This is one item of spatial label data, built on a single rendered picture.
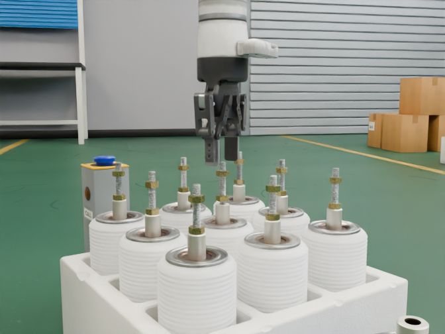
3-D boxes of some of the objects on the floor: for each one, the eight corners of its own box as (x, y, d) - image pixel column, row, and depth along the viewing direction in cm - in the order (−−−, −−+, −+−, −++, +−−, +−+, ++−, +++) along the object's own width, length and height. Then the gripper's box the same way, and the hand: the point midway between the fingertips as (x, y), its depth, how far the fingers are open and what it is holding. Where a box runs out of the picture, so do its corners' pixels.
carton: (426, 152, 402) (429, 114, 398) (400, 152, 397) (402, 115, 393) (406, 148, 431) (408, 113, 427) (381, 148, 426) (383, 114, 422)
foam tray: (174, 517, 52) (171, 358, 50) (63, 358, 84) (59, 256, 82) (402, 394, 74) (408, 279, 72) (246, 305, 106) (246, 223, 104)
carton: (396, 145, 460) (398, 112, 456) (410, 148, 437) (412, 113, 433) (367, 146, 455) (368, 112, 451) (379, 148, 432) (381, 113, 427)
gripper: (220, 58, 81) (220, 156, 83) (173, 50, 67) (175, 167, 69) (264, 57, 77) (263, 158, 80) (224, 48, 64) (224, 171, 66)
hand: (222, 154), depth 74 cm, fingers open, 6 cm apart
